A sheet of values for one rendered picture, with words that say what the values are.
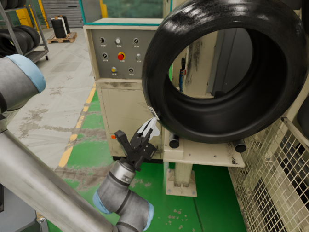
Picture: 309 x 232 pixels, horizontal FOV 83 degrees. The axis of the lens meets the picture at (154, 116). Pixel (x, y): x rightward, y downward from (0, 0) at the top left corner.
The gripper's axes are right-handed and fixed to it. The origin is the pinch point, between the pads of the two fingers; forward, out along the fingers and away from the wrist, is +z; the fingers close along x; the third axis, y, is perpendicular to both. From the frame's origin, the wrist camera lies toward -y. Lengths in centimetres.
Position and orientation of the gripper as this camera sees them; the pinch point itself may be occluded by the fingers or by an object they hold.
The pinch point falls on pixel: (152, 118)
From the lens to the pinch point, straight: 67.7
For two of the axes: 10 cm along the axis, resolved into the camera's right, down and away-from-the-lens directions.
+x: 5.1, 1.8, -8.4
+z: 5.5, -8.2, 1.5
